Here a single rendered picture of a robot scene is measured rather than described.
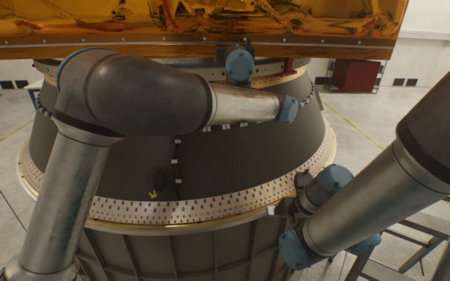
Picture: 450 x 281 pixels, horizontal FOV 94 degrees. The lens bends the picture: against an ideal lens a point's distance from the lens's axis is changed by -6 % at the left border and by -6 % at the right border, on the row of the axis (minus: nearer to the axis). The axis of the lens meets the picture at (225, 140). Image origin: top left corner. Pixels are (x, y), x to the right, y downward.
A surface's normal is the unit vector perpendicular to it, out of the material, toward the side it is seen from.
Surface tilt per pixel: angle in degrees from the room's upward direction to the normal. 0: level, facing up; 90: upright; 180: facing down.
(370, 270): 0
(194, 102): 77
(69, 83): 62
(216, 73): 90
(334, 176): 25
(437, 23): 90
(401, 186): 96
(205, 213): 43
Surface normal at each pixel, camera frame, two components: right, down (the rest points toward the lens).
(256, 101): 0.78, -0.10
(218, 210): 0.18, -0.31
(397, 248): 0.01, -0.87
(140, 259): -0.09, 0.49
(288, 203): 0.17, -0.60
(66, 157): 0.08, 0.07
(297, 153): 0.59, -0.07
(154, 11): 0.45, 0.43
